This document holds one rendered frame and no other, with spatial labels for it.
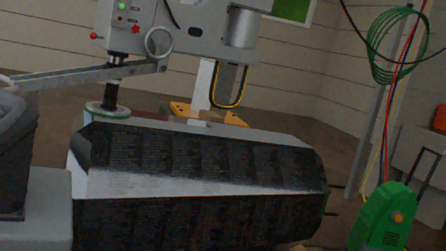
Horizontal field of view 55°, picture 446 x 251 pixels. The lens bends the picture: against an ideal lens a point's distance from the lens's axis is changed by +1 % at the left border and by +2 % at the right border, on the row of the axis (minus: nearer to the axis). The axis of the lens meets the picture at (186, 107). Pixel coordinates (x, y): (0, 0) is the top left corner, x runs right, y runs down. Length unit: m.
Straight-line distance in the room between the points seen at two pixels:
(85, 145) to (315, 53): 8.12
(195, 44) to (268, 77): 7.12
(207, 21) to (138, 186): 0.85
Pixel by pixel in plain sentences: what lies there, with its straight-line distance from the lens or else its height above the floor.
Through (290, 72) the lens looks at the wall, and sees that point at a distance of 9.33.
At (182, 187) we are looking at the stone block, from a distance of 1.81.
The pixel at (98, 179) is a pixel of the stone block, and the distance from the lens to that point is 1.72.
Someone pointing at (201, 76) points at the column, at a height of 1.03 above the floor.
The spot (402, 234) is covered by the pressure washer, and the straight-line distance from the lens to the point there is 3.29.
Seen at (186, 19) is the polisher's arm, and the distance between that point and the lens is 1.99.
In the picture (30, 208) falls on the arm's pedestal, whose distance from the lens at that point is 1.05.
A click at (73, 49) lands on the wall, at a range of 8.06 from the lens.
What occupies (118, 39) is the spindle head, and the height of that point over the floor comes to 1.22.
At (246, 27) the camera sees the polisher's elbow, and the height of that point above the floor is 1.40.
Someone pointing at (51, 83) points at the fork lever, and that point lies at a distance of 1.85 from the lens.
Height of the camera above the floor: 1.32
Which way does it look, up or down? 10 degrees down
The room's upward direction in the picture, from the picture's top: 12 degrees clockwise
